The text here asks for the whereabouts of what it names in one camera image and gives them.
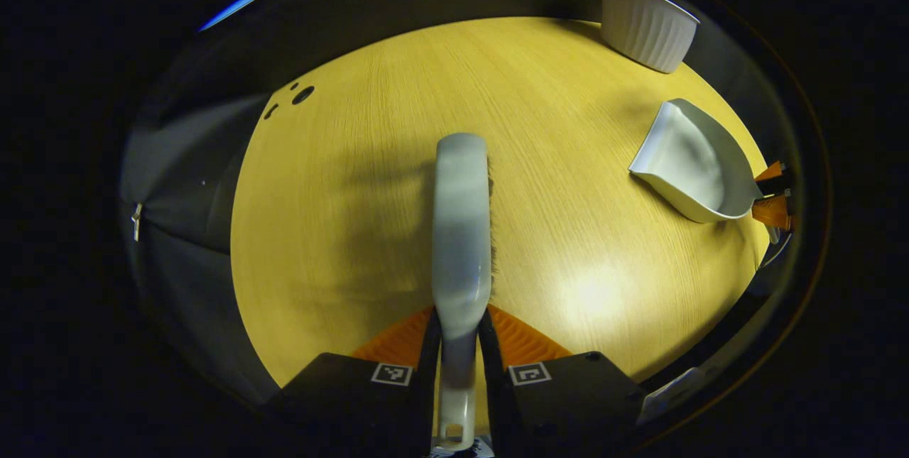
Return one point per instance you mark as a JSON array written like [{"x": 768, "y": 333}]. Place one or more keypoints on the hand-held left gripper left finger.
[{"x": 355, "y": 408}]

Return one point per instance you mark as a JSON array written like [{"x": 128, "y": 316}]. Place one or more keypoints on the white ribbed garbage bin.
[{"x": 646, "y": 28}]

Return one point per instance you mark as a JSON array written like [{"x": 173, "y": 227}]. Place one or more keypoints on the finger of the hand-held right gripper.
[
  {"x": 770, "y": 211},
  {"x": 770, "y": 174}
]

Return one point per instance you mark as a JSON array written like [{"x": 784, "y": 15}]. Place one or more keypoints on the wooden desktop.
[{"x": 341, "y": 195}]

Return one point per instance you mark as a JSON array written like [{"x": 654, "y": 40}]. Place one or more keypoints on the white dustpan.
[{"x": 692, "y": 167}]

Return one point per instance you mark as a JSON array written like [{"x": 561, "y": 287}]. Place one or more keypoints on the silver metal clip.
[{"x": 136, "y": 220}]

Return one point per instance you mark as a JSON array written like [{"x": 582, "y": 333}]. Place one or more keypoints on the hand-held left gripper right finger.
[{"x": 568, "y": 408}]

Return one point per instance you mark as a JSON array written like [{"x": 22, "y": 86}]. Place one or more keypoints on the small white broom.
[{"x": 461, "y": 231}]

